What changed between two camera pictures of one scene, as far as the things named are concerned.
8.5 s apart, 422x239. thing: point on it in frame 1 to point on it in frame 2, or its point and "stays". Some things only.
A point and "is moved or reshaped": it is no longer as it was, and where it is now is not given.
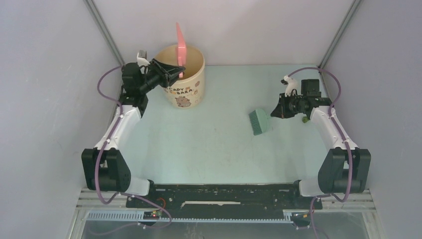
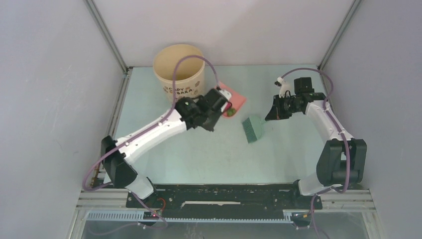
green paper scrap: [304, 119] to [230, 111]
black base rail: [262, 197] stays
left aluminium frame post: [93, 9] stays
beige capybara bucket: [187, 91] stays
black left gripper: [168, 74] to [209, 126]
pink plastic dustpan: [181, 48] to [238, 101]
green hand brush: [259, 120] is moved or reshaped
